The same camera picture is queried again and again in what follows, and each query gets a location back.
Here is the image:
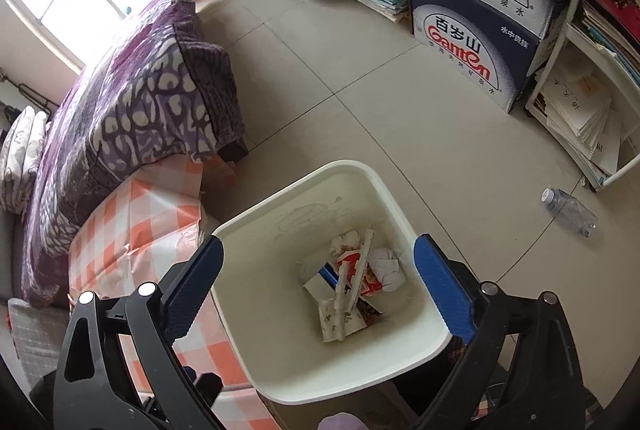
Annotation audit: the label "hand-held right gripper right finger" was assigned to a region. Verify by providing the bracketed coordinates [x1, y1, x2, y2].
[412, 234, 586, 430]

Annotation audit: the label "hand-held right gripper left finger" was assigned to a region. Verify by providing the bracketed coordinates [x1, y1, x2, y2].
[52, 235, 226, 430]

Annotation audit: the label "white tissue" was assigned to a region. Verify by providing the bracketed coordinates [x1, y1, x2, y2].
[330, 230, 362, 256]
[372, 247, 407, 293]

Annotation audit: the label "red snack packet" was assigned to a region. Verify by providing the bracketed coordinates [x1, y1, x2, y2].
[337, 250, 386, 298]

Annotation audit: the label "cream paper container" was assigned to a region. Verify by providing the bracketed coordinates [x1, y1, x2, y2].
[320, 297, 367, 343]

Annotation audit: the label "small blue box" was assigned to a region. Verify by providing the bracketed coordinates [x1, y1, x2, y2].
[320, 263, 342, 289]

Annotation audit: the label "white plastic bin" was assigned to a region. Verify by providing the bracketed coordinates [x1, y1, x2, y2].
[210, 160, 453, 403]

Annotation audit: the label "orange checkered tablecloth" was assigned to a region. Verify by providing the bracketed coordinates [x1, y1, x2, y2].
[67, 157, 281, 430]

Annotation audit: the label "clear plastic bottle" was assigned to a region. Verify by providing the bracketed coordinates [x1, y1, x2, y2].
[539, 187, 598, 236]

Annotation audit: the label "grey checked cloth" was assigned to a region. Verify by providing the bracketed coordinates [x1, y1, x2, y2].
[5, 297, 71, 391]

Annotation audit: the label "bed with purple blanket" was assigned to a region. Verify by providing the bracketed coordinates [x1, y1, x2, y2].
[20, 0, 248, 308]

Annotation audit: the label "stack of white papers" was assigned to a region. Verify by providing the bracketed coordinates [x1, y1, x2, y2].
[530, 60, 626, 178]

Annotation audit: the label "patterned pillows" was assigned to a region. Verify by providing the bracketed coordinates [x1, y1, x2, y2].
[0, 105, 51, 213]

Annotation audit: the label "black coat stand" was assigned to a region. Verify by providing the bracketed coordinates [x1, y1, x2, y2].
[0, 70, 51, 111]

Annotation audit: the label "stack of thin booklets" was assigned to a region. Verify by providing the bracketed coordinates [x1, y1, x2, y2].
[575, 0, 640, 86]

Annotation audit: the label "white metal rack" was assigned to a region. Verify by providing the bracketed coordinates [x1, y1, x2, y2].
[525, 0, 640, 193]

